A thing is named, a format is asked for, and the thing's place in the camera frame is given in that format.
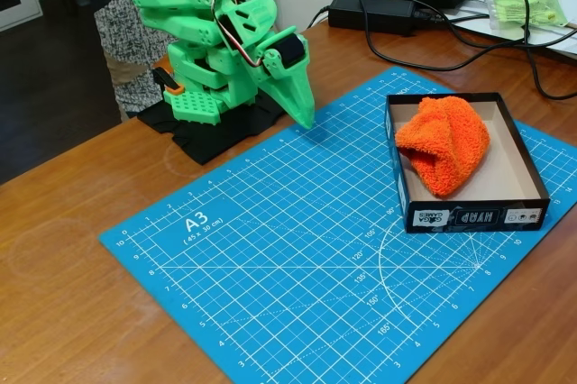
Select orange fluffy towel cloth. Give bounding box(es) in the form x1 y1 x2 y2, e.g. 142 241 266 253
395 95 491 198

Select large black power adapter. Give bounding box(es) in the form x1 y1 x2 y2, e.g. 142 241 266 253
327 0 417 37

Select black and orange clamp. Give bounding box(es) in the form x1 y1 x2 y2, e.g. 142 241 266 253
151 67 185 96

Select blue A3 cutting mat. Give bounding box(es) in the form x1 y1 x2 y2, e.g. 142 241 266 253
97 66 577 384

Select person in grey speckled clothing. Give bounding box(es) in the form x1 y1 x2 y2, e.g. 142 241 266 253
74 0 268 123

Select black cardboard box tray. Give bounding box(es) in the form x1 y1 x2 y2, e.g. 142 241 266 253
384 92 551 234

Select plastic bag of green parts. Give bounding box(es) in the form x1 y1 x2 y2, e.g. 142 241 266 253
488 0 570 32

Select white paper sheets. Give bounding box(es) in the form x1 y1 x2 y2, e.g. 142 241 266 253
450 0 577 59

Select thin black adapter cable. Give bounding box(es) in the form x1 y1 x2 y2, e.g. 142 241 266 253
307 4 333 30

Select red white black servo wire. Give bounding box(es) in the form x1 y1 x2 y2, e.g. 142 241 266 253
211 0 276 69

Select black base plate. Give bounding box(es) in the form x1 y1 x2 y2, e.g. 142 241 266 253
136 86 294 167

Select long black power cable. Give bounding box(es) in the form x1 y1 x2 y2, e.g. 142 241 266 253
359 0 577 100

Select black adapter output cable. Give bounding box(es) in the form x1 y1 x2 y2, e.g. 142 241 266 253
412 9 577 50

